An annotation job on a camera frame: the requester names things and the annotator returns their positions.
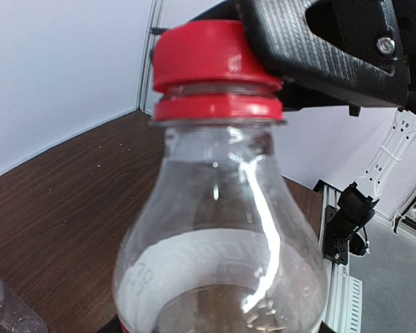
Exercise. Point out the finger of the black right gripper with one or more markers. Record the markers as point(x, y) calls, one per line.
point(176, 13)
point(329, 53)

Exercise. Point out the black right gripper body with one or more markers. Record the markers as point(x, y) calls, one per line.
point(382, 33)

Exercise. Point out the red soda bottle cap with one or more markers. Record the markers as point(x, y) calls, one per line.
point(207, 50)

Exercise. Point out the red label soda bottle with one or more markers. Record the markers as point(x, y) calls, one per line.
point(220, 245)

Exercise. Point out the clear plastic bottle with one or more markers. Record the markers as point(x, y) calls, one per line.
point(15, 315)

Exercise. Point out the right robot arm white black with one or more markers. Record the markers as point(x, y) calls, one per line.
point(385, 173)

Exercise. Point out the right aluminium frame post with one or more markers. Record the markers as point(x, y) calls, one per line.
point(150, 59)

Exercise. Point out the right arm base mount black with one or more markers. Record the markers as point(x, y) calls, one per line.
point(335, 245)

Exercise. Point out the aluminium front rail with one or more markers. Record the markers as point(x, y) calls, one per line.
point(343, 312)

